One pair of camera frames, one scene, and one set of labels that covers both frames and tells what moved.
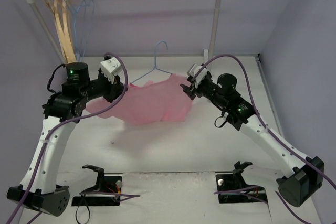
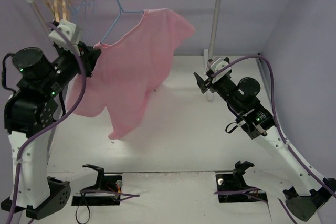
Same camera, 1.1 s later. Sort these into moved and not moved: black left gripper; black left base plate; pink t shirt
Moved: black left gripper; pink t shirt
Not moved: black left base plate
